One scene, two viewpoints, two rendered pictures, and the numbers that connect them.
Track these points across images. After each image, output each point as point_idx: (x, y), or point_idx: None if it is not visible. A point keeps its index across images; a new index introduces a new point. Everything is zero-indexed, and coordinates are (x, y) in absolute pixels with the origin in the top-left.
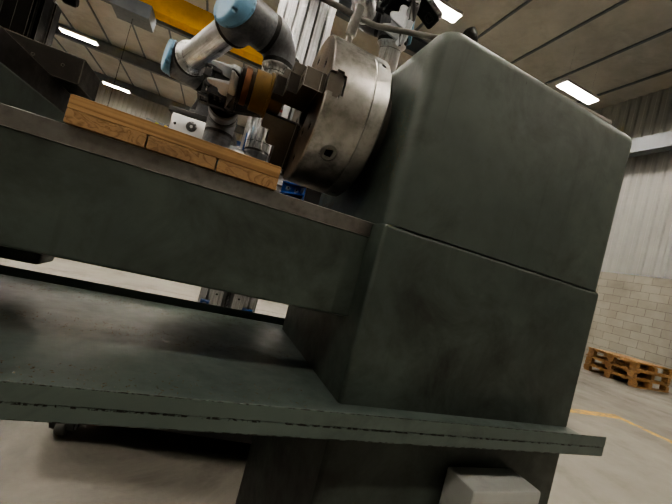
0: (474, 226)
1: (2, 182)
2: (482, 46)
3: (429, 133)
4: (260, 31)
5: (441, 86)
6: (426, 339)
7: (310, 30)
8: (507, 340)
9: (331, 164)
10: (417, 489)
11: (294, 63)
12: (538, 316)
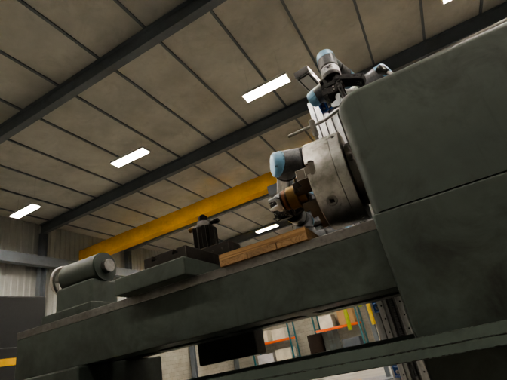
0: (440, 172)
1: (213, 303)
2: (365, 85)
3: (364, 151)
4: (294, 163)
5: (354, 124)
6: (462, 269)
7: (340, 126)
8: None
9: (339, 204)
10: None
11: None
12: None
